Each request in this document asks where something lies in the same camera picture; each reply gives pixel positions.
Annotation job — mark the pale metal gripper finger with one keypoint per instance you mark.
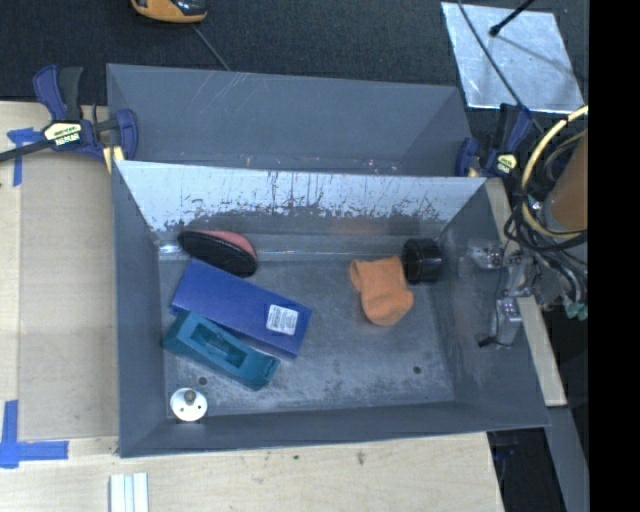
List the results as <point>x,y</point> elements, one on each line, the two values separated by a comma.
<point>492,256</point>
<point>507,315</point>

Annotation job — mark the black round jar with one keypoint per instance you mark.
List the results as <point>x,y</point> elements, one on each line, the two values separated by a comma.
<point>422,260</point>

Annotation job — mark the orange cloth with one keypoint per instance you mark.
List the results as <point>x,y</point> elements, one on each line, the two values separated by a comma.
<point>382,295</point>

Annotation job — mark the grey metal bin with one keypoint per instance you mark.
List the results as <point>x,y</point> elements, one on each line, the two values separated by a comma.
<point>350,370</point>

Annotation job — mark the blue box with white label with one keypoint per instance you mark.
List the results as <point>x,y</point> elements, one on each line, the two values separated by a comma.
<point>235,305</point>

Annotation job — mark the black and pink oval brush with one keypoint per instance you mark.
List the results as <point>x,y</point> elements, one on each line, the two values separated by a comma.
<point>217,250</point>

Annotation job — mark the teal rectangular tray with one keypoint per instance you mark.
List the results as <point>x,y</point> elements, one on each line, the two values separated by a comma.
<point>220,352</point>

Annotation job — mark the white round knob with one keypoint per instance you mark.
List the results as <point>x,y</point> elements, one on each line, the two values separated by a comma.
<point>188,406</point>

